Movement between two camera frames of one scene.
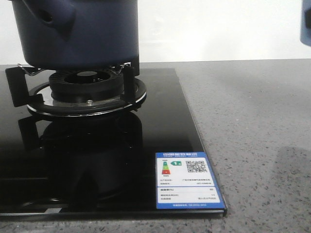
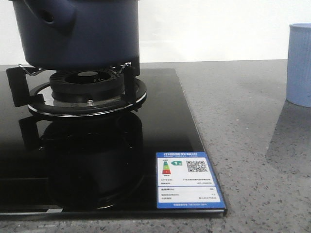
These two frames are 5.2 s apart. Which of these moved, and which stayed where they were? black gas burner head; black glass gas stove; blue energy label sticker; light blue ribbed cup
Moved: light blue ribbed cup
Stayed: black gas burner head; black glass gas stove; blue energy label sticker
